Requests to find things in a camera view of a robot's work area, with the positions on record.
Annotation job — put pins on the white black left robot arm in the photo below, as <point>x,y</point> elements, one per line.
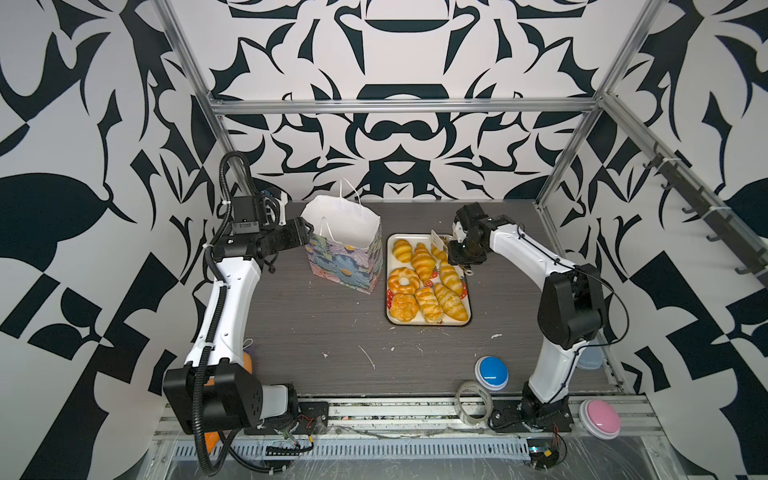
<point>216,389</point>

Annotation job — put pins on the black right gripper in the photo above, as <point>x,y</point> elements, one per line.
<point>454,257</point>

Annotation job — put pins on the floral white paper bag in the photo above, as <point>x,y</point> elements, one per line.
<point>346,245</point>

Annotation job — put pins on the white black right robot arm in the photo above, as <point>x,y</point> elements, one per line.
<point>571,309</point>

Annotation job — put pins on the white strawberry tray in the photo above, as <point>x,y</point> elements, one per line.
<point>392,263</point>

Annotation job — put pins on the bottom left round bread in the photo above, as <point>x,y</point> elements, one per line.
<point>404,307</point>

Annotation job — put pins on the blue push button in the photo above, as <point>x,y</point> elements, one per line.
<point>491,373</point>

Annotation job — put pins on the ring donut bread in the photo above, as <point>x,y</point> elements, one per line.
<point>403,280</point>

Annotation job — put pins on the croissant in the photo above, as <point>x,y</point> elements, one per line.
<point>450,303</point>
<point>450,277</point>
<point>402,251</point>
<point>430,308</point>
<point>438,251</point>
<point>423,262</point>

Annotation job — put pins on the wall hook rail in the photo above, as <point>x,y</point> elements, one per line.
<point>725,224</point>

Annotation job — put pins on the small circuit board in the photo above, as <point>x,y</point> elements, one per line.
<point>546,454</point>

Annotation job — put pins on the clear tape roll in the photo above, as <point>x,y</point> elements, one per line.
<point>473,404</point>

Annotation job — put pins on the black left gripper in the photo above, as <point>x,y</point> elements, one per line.
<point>296,235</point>

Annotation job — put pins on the pink push button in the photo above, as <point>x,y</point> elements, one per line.
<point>600,419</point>

